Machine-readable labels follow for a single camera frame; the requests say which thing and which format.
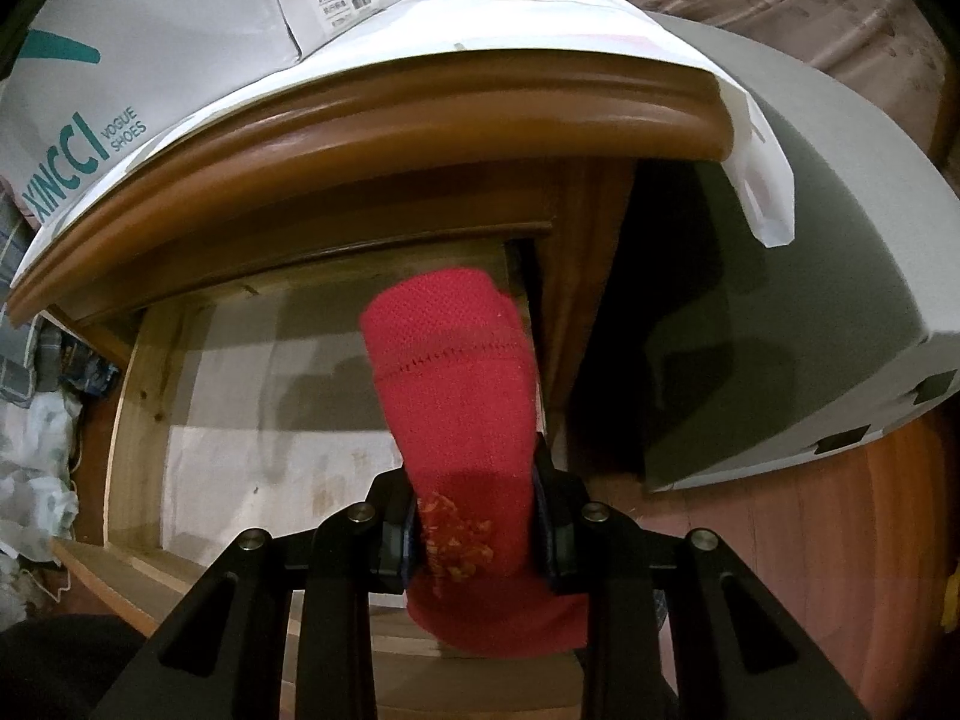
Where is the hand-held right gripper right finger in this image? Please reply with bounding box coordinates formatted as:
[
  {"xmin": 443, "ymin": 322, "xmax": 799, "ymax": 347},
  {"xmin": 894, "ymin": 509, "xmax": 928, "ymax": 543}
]
[{"xmin": 529, "ymin": 439, "xmax": 871, "ymax": 720}]

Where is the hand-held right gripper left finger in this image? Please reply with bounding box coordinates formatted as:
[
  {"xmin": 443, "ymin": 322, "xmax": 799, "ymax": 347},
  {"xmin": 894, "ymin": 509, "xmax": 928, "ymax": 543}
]
[{"xmin": 90, "ymin": 469, "xmax": 421, "ymax": 720}]

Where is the wooden drawer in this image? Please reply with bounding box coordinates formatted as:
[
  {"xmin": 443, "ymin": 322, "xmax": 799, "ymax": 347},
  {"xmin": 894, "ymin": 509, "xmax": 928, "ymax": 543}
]
[{"xmin": 51, "ymin": 236, "xmax": 593, "ymax": 720}]

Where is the red sock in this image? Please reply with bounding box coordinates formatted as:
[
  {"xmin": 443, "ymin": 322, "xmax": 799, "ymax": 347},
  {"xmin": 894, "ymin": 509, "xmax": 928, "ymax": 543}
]
[{"xmin": 358, "ymin": 265, "xmax": 593, "ymax": 653}]

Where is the white floral cloth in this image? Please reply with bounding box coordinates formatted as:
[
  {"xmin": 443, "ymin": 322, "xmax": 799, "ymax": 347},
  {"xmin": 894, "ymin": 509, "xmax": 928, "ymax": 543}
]
[{"xmin": 0, "ymin": 390, "xmax": 83, "ymax": 567}]

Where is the wooden nightstand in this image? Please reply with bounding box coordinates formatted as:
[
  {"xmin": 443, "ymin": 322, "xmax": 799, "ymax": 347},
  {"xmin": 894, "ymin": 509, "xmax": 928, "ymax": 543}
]
[{"xmin": 7, "ymin": 52, "xmax": 736, "ymax": 481}]

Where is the plaid cloth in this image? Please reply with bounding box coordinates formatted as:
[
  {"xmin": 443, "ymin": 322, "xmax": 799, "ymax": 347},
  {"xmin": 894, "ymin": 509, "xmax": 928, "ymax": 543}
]
[{"xmin": 0, "ymin": 187, "xmax": 68, "ymax": 406}]

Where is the white paper cover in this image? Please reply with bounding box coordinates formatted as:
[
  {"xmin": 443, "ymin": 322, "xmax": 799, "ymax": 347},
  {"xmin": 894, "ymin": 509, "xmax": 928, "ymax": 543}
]
[{"xmin": 11, "ymin": 0, "xmax": 796, "ymax": 286}]

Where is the white shoe box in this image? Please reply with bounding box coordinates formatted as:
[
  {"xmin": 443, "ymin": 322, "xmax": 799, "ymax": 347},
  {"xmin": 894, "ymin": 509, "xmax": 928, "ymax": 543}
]
[{"xmin": 0, "ymin": 0, "xmax": 425, "ymax": 230}]

